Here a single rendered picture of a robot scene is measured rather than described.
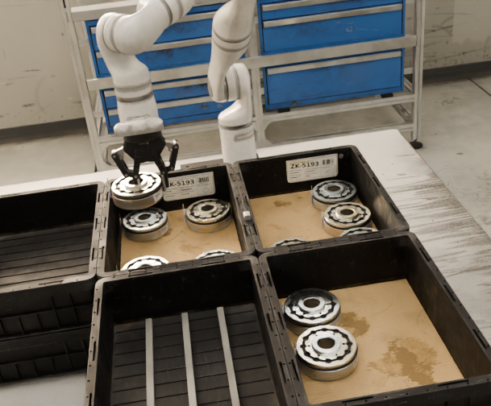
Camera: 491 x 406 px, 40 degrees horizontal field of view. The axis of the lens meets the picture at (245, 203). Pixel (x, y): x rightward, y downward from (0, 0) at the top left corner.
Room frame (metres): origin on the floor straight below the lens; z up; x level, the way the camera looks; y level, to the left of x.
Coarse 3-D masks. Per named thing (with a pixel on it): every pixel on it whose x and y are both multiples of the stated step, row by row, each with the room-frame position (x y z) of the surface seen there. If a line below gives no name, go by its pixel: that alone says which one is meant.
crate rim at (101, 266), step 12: (192, 168) 1.44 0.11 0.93; (204, 168) 1.44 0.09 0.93; (228, 168) 1.42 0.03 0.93; (108, 180) 1.42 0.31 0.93; (108, 192) 1.37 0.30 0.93; (108, 204) 1.31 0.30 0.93; (240, 204) 1.25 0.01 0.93; (108, 216) 1.26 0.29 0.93; (240, 216) 1.20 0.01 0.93; (252, 240) 1.10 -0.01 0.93; (240, 252) 1.07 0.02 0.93; (252, 252) 1.06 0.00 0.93; (168, 264) 1.05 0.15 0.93; (180, 264) 1.05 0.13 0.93; (108, 276) 1.04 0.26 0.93
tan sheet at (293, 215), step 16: (304, 192) 1.45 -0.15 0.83; (256, 208) 1.40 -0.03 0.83; (272, 208) 1.39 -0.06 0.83; (288, 208) 1.38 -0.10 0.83; (304, 208) 1.37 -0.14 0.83; (256, 224) 1.32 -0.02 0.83; (272, 224) 1.32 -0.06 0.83; (288, 224) 1.31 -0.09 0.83; (304, 224) 1.30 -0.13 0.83; (320, 224) 1.29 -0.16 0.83; (272, 240) 1.25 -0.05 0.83
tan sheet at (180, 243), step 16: (176, 224) 1.36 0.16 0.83; (128, 240) 1.31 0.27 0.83; (160, 240) 1.30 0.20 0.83; (176, 240) 1.29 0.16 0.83; (192, 240) 1.29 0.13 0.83; (208, 240) 1.28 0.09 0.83; (224, 240) 1.27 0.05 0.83; (128, 256) 1.25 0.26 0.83; (160, 256) 1.23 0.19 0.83; (176, 256) 1.23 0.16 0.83; (192, 256) 1.22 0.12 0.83
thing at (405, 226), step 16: (240, 160) 1.46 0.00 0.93; (256, 160) 1.45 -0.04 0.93; (240, 176) 1.38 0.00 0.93; (368, 176) 1.32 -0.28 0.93; (240, 192) 1.30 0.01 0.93; (384, 192) 1.23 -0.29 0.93; (400, 224) 1.11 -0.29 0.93; (256, 240) 1.10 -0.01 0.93; (320, 240) 1.08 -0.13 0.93; (336, 240) 1.07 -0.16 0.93; (256, 256) 1.07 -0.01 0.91
